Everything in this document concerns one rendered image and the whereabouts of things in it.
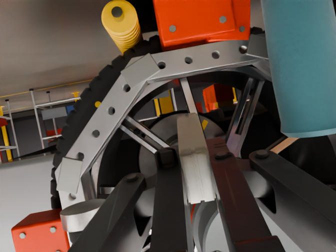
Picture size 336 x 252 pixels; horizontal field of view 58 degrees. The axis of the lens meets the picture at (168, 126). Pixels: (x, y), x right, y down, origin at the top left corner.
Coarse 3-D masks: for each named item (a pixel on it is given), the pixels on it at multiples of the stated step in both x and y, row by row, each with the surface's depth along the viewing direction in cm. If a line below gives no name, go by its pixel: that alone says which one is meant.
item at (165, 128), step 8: (160, 120) 102; (168, 120) 102; (176, 120) 102; (208, 120) 103; (152, 128) 102; (160, 128) 102; (168, 128) 102; (176, 128) 102; (208, 128) 103; (216, 128) 103; (160, 136) 103; (168, 136) 103; (176, 136) 103; (208, 136) 103; (152, 144) 103; (176, 144) 98; (144, 152) 103; (144, 160) 103; (152, 160) 103; (144, 168) 103; (152, 168) 103; (144, 176) 103
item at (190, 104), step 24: (216, 72) 60; (240, 72) 58; (144, 96) 58; (192, 96) 60; (240, 96) 60; (264, 96) 72; (144, 144) 60; (168, 144) 60; (240, 144) 60; (288, 144) 60; (312, 144) 67; (96, 168) 58; (312, 168) 70; (96, 192) 58
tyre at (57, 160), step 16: (256, 32) 57; (144, 48) 57; (160, 48) 57; (112, 64) 57; (96, 80) 57; (112, 80) 57; (80, 96) 58; (96, 96) 57; (80, 112) 57; (64, 128) 58; (80, 128) 57; (64, 144) 57
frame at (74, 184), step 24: (192, 48) 49; (216, 48) 49; (240, 48) 53; (264, 48) 49; (120, 72) 48; (144, 72) 48; (168, 72) 49; (192, 72) 50; (264, 72) 55; (120, 96) 49; (96, 120) 49; (120, 120) 53; (96, 144) 49; (72, 168) 49; (72, 192) 49
